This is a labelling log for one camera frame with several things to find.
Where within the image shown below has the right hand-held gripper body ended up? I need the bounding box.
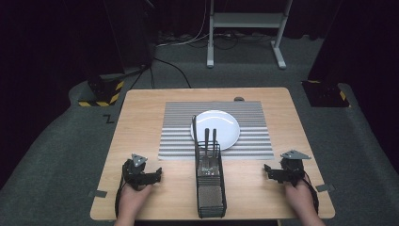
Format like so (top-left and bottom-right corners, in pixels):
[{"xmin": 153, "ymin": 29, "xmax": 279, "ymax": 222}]
[{"xmin": 276, "ymin": 149, "xmax": 312, "ymax": 187}]

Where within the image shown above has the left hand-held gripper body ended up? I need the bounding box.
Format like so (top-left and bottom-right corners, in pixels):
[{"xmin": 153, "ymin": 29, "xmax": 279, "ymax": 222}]
[{"xmin": 121, "ymin": 153, "xmax": 152, "ymax": 191}]

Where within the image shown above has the metal knife blade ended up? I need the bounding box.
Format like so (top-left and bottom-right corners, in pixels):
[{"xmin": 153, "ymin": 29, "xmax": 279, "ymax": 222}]
[{"xmin": 191, "ymin": 114, "xmax": 200, "ymax": 152}]

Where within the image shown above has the black wire cutlery caddy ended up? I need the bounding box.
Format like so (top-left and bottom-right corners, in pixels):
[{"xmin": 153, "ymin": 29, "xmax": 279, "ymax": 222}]
[{"xmin": 194, "ymin": 140, "xmax": 228, "ymax": 219}]

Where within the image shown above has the person's left hand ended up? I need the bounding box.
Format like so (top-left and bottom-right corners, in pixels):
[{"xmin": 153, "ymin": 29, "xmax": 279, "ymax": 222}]
[{"xmin": 116, "ymin": 183, "xmax": 154, "ymax": 221}]

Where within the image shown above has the person's right hand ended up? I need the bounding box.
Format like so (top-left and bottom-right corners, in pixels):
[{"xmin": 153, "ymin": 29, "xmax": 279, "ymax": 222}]
[{"xmin": 283, "ymin": 179, "xmax": 315, "ymax": 218}]

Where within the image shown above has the grey tape piece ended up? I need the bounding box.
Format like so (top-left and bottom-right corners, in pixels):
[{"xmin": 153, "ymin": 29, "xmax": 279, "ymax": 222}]
[
  {"xmin": 88, "ymin": 189, "xmax": 108, "ymax": 199},
  {"xmin": 314, "ymin": 184, "xmax": 336, "ymax": 193}
]

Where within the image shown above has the striped grey placemat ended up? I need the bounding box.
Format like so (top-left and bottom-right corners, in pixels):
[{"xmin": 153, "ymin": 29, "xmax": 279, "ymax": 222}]
[{"xmin": 157, "ymin": 100, "xmax": 276, "ymax": 161}]

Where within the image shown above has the white plate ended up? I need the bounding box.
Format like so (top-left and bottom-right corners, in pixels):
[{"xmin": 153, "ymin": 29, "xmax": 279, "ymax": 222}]
[{"xmin": 189, "ymin": 109, "xmax": 242, "ymax": 152}]

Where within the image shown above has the yellow-black striped stand base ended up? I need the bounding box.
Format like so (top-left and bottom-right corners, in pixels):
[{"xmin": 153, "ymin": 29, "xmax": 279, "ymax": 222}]
[
  {"xmin": 77, "ymin": 78, "xmax": 125, "ymax": 108},
  {"xmin": 301, "ymin": 80, "xmax": 352, "ymax": 108}
]

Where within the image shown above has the dark upright stand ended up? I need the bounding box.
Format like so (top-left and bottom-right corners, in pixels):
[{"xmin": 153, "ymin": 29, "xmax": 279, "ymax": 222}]
[{"xmin": 103, "ymin": 0, "xmax": 155, "ymax": 75}]

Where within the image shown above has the white metal stand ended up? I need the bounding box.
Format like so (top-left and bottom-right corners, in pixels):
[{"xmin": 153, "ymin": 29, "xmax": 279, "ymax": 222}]
[{"xmin": 205, "ymin": 0, "xmax": 294, "ymax": 71}]

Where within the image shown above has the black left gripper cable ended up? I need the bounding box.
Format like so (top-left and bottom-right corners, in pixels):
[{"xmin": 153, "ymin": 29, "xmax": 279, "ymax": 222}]
[{"xmin": 114, "ymin": 166, "xmax": 126, "ymax": 219}]

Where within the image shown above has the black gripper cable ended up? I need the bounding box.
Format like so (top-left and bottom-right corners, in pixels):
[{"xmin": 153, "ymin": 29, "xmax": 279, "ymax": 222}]
[
  {"xmin": 302, "ymin": 170, "xmax": 320, "ymax": 215},
  {"xmin": 114, "ymin": 166, "xmax": 126, "ymax": 219}
]

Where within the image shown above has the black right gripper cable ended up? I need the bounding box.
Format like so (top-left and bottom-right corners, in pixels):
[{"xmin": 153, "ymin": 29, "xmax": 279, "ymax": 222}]
[{"xmin": 302, "ymin": 170, "xmax": 320, "ymax": 215}]

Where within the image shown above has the black-handled fork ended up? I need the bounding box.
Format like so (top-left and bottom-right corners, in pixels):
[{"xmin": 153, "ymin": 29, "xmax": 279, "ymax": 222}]
[{"xmin": 201, "ymin": 127, "xmax": 211, "ymax": 172}]

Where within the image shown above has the black floor cable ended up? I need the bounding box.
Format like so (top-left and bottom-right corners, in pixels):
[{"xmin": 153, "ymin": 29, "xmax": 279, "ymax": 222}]
[{"xmin": 150, "ymin": 56, "xmax": 192, "ymax": 89}]

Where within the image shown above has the bundle of black floor cables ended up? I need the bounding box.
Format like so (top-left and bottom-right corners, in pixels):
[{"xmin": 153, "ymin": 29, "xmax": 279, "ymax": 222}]
[{"xmin": 215, "ymin": 30, "xmax": 275, "ymax": 51}]

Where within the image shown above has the white floor cable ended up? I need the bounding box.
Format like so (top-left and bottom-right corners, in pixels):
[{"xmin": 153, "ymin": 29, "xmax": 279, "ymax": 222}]
[{"xmin": 155, "ymin": 0, "xmax": 211, "ymax": 49}]

